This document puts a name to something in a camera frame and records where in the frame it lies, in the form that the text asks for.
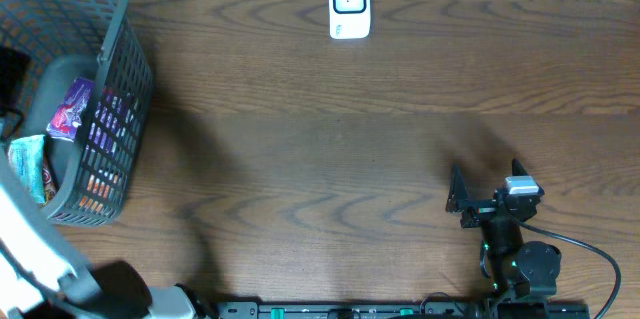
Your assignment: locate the orange white tissue pack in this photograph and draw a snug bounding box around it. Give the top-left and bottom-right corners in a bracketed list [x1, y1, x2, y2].
[76, 169, 123, 216]

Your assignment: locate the purple Carefree pad pack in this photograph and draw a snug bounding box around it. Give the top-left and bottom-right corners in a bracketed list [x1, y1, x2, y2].
[45, 76, 141, 160]

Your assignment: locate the teal wet wipes pack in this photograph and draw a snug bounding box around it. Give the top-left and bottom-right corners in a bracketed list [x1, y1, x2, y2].
[8, 134, 46, 205]

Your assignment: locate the orange brown candy bar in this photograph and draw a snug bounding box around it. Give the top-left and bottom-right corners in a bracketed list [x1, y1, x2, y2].
[42, 157, 58, 204]

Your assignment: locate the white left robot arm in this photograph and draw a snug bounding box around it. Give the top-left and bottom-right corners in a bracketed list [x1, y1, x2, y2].
[1, 155, 206, 319]

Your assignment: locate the white barcode scanner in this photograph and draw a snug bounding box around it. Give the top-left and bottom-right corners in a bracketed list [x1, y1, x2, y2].
[328, 0, 371, 40]

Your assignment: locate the grey plastic basket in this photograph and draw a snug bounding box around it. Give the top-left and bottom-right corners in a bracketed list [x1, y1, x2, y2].
[1, 0, 154, 227]

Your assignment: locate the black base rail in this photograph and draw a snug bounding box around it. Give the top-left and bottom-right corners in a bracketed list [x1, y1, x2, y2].
[214, 300, 590, 319]

